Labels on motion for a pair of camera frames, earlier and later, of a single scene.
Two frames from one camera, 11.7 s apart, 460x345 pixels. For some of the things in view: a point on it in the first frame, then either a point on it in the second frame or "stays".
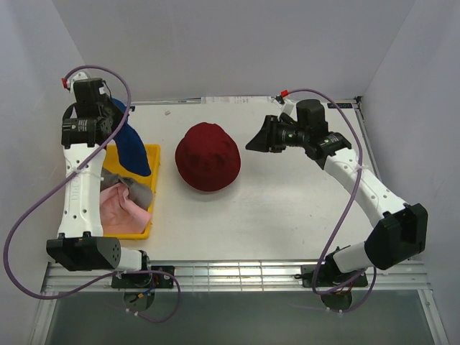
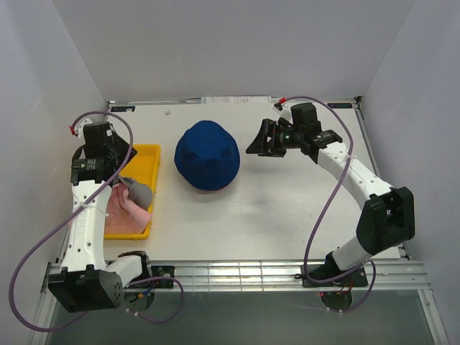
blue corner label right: x=340 y=105 stays
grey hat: x=139 y=193 stays
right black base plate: x=329 y=275 stays
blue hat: x=131 y=150 to x=207 y=156
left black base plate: x=145 y=280 stays
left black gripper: x=118 y=112 to x=123 y=146
